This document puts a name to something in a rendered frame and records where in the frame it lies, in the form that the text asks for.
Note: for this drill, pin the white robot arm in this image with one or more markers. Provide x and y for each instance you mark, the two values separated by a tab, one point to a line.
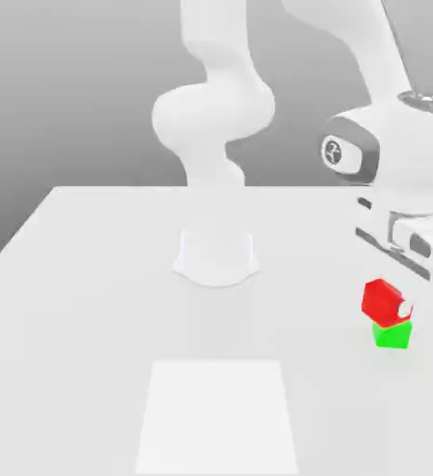
216	111

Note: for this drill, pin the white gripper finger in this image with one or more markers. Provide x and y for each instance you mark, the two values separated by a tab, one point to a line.
405	308

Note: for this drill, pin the small red cube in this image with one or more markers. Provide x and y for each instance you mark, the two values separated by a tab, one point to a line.
380	300

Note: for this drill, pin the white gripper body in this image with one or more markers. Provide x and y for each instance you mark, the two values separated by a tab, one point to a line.
395	257

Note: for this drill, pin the small green cube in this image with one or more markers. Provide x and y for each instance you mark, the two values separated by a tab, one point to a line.
392	336

